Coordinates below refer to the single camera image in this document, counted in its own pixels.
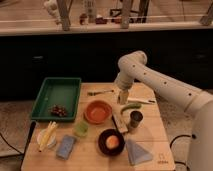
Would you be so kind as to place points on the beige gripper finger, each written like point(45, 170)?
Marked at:
point(122, 97)

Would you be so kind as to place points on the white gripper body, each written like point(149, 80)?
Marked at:
point(123, 82)

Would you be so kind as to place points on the metal fork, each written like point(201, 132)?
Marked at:
point(99, 92)

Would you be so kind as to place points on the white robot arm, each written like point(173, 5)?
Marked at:
point(191, 99)

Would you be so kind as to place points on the dark metal cup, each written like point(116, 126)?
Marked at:
point(135, 118)

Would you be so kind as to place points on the green plastic cup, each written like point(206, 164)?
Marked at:
point(81, 129)

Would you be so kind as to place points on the wooden block brush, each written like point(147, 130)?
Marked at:
point(120, 124)

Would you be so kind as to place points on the orange plastic bowl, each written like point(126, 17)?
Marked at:
point(97, 112)

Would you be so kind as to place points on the black bowl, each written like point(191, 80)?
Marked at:
point(102, 142)

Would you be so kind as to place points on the orange fruit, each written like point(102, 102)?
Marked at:
point(112, 142)

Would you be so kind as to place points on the green plastic tray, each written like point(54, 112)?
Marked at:
point(61, 92)

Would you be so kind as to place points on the grey folded cloth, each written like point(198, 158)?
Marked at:
point(136, 153)

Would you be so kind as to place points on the dark grape bunch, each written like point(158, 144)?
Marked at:
point(58, 111)

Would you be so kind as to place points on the yellow banana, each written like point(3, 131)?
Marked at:
point(47, 135)

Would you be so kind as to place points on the blue sponge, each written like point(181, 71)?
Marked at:
point(65, 147)

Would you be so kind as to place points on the white small plate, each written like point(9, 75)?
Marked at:
point(51, 142)

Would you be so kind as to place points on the white handled knife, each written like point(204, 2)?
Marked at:
point(141, 100)

